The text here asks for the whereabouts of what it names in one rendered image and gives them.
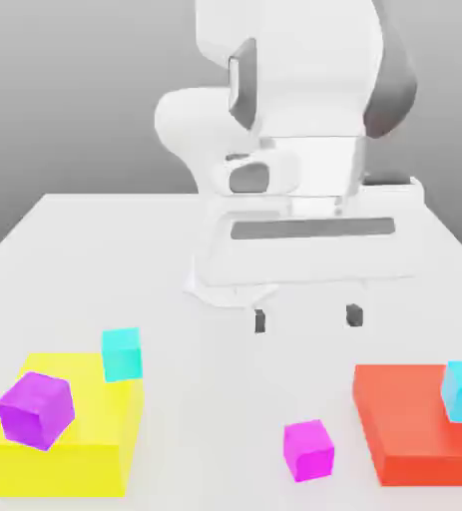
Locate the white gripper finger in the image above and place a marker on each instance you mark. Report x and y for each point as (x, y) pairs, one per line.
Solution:
(259, 321)
(354, 315)

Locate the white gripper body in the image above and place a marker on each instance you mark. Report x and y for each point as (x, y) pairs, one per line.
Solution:
(310, 259)

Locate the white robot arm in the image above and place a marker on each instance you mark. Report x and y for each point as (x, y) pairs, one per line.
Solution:
(302, 80)

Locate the small magenta cube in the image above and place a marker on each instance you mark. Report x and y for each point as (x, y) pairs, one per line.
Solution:
(308, 451)

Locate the small turquoise cube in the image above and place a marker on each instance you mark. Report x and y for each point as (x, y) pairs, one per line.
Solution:
(122, 355)

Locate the small purple cube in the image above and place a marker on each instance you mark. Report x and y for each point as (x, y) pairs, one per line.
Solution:
(35, 411)

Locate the large orange box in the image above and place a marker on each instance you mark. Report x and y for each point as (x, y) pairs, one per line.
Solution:
(406, 423)

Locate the large yellow box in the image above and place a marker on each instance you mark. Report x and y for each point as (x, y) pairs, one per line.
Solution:
(94, 419)

